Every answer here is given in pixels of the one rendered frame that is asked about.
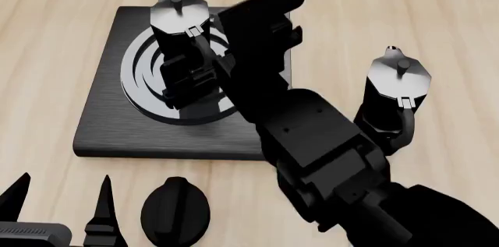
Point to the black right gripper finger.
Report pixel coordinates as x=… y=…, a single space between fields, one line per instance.
x=177 y=67
x=187 y=95

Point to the round black spiral burner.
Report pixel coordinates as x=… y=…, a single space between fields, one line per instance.
x=135 y=68

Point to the black oval stove knob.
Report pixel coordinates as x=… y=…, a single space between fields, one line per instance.
x=175 y=215

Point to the silver black moka pot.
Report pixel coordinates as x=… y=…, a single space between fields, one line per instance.
x=393 y=80
x=175 y=16

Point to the black square stove plate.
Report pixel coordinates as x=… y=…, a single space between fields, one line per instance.
x=105 y=133

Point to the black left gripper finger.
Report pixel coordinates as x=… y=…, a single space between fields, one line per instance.
x=17 y=197
x=104 y=217

